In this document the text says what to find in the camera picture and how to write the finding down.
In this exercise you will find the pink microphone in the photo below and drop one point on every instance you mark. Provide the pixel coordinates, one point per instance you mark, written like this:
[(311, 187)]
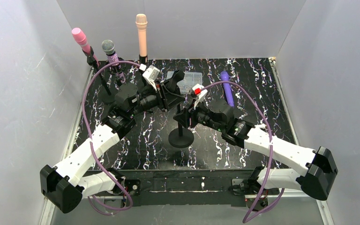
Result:
[(81, 39)]

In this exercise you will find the beige microphone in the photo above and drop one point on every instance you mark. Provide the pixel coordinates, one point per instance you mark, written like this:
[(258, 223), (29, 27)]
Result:
[(141, 24)]

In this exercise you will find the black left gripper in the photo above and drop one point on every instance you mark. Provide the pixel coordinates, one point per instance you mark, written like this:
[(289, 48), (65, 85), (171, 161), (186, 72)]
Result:
[(162, 95)]

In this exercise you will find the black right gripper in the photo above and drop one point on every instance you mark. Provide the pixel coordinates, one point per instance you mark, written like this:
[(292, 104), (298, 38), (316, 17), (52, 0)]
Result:
[(191, 114)]

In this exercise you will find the black round-base stand for beige microphone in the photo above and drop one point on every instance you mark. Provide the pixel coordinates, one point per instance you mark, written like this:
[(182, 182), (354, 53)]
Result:
[(143, 60)]

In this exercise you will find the clear plastic screw box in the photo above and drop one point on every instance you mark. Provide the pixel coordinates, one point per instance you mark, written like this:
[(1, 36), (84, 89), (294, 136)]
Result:
[(188, 82)]

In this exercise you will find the black stand for purple microphone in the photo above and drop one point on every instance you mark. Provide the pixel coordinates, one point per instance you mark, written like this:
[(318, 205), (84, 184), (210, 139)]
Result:
[(181, 137)]

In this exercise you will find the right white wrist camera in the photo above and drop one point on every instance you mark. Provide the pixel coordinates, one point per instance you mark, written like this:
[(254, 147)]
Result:
[(198, 93)]

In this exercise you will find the purple microphone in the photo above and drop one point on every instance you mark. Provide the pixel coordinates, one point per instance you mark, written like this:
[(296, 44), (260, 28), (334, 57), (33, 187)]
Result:
[(224, 76)]

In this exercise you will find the grey-headed glitter microphone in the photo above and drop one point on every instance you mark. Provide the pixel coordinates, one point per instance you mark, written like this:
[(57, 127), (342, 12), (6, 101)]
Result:
[(108, 47)]

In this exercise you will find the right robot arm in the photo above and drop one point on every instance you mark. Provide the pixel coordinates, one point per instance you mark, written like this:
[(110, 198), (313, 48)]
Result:
[(311, 171)]

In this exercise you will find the black tripod microphone stand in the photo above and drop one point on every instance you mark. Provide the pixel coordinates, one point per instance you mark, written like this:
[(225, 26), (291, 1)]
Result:
[(116, 71)]

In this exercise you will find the black round-base stand for pink microphone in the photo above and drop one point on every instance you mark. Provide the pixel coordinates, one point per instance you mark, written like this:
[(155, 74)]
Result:
[(108, 94)]

